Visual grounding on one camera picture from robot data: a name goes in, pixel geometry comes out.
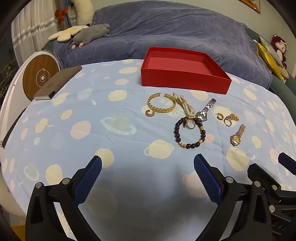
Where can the gold wristwatch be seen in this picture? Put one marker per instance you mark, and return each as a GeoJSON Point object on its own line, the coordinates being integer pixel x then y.
{"type": "Point", "coordinates": [235, 139]}

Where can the planet print blue tablecloth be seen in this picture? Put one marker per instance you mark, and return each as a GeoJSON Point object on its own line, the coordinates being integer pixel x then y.
{"type": "Point", "coordinates": [115, 143]}

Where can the dark green sofa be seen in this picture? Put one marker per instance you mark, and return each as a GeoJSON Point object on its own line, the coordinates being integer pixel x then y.
{"type": "Point", "coordinates": [285, 92]}

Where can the white round wooden-top device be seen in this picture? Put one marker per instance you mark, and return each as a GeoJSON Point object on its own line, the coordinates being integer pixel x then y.
{"type": "Point", "coordinates": [39, 74]}

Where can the yellow pillow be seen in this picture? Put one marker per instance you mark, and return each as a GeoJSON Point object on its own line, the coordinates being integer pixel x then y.
{"type": "Point", "coordinates": [268, 59]}

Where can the blue-grey blanket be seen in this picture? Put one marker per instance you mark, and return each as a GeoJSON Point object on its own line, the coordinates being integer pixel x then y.
{"type": "Point", "coordinates": [175, 25]}

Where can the red bow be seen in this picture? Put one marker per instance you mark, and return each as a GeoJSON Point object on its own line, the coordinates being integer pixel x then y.
{"type": "Point", "coordinates": [61, 14]}

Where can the silver wristwatch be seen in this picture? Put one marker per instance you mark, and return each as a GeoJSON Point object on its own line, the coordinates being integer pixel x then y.
{"type": "Point", "coordinates": [203, 113]}

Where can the grey pillow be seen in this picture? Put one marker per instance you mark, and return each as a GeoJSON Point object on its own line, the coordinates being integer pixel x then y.
{"type": "Point", "coordinates": [269, 47]}

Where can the cream plush pillow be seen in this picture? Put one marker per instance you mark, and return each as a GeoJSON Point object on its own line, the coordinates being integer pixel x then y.
{"type": "Point", "coordinates": [83, 11]}

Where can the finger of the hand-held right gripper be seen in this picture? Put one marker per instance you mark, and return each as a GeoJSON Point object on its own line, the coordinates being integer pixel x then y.
{"type": "Point", "coordinates": [256, 172]}
{"type": "Point", "coordinates": [286, 162]}

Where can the white curtain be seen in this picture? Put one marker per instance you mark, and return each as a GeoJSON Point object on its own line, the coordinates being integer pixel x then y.
{"type": "Point", "coordinates": [32, 30]}

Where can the framed wall picture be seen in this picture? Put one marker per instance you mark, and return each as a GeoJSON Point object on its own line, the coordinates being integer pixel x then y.
{"type": "Point", "coordinates": [252, 4]}

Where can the red cardboard box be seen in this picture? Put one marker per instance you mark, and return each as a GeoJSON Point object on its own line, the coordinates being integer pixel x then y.
{"type": "Point", "coordinates": [180, 78]}

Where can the cream flower plush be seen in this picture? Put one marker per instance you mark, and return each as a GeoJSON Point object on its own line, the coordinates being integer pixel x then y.
{"type": "Point", "coordinates": [66, 33]}

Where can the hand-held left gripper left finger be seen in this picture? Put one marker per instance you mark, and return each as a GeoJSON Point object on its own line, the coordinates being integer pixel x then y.
{"type": "Point", "coordinates": [89, 180]}

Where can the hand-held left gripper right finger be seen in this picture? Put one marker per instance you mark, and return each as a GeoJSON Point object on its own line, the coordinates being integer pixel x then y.
{"type": "Point", "coordinates": [207, 180]}

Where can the grey plush toy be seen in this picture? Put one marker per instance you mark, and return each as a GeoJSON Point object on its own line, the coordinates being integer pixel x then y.
{"type": "Point", "coordinates": [92, 34]}

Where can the gold hoop earring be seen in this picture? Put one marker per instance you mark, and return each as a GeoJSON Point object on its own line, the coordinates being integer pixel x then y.
{"type": "Point", "coordinates": [150, 114]}
{"type": "Point", "coordinates": [219, 117]}

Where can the brown notebook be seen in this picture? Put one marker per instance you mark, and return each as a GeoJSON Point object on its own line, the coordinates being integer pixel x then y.
{"type": "Point", "coordinates": [57, 82]}

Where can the red monkey plush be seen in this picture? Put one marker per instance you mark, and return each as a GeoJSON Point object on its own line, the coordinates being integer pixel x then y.
{"type": "Point", "coordinates": [279, 48]}

